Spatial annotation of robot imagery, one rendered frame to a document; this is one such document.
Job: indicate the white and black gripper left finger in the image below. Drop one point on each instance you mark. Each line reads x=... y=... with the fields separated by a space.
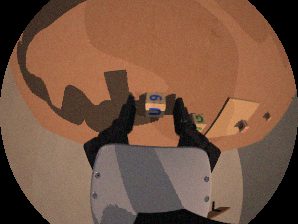
x=116 y=133

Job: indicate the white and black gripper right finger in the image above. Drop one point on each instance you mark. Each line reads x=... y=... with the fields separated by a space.
x=192 y=137

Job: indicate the beige block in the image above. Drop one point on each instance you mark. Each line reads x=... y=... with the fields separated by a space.
x=199 y=120
x=155 y=104
x=267 y=116
x=243 y=126

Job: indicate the orange flat mat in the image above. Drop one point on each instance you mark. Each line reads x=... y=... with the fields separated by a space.
x=232 y=113

